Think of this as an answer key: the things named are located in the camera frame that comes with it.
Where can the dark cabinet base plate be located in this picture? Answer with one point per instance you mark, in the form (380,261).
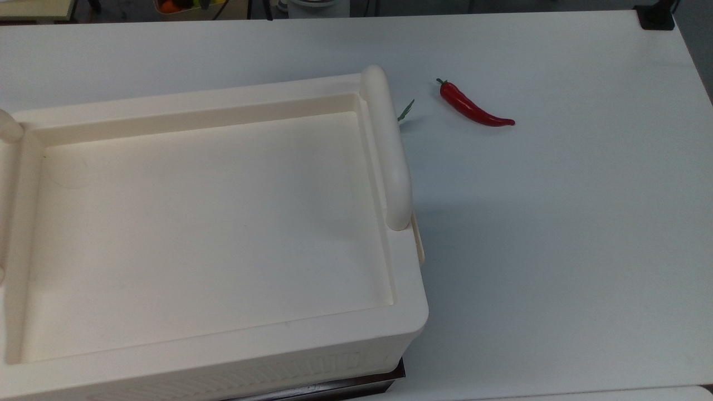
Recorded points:
(345,384)

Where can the box with orange fruits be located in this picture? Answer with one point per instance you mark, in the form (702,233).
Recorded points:
(189,8)

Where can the black table clamp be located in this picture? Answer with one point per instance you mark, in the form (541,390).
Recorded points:
(656,15)

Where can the green leaf stem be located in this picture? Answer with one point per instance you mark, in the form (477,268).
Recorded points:
(406,111)

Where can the red chili pepper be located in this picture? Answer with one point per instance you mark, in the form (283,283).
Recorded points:
(468,104)

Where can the white round container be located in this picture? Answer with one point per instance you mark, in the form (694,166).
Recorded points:
(317,6)

